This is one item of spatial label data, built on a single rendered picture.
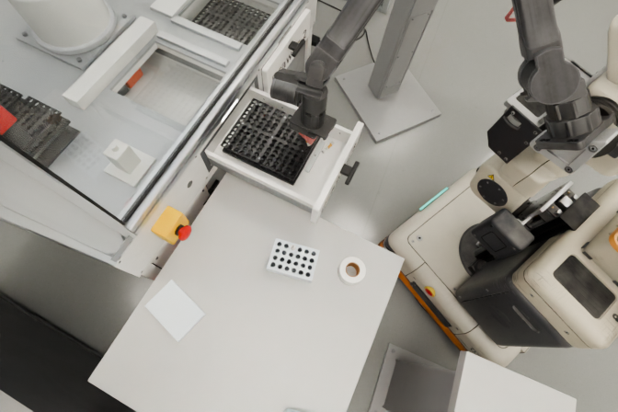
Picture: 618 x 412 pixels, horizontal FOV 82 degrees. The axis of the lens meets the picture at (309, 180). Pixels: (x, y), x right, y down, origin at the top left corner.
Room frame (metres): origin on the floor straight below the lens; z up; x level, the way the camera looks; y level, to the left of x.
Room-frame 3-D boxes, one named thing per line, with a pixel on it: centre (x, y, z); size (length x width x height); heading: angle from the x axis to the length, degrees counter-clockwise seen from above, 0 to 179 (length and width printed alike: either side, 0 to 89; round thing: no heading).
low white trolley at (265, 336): (0.05, 0.08, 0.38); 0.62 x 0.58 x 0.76; 160
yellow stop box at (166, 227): (0.22, 0.32, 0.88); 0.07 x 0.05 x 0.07; 160
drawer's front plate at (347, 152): (0.43, -0.07, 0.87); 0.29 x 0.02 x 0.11; 160
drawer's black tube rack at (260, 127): (0.50, 0.11, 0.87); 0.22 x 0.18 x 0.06; 70
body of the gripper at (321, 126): (0.50, 0.01, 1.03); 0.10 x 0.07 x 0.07; 68
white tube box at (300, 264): (0.19, 0.01, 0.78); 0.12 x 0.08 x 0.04; 81
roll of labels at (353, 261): (0.19, -0.14, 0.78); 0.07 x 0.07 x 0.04
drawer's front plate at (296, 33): (0.83, 0.12, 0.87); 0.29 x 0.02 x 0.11; 160
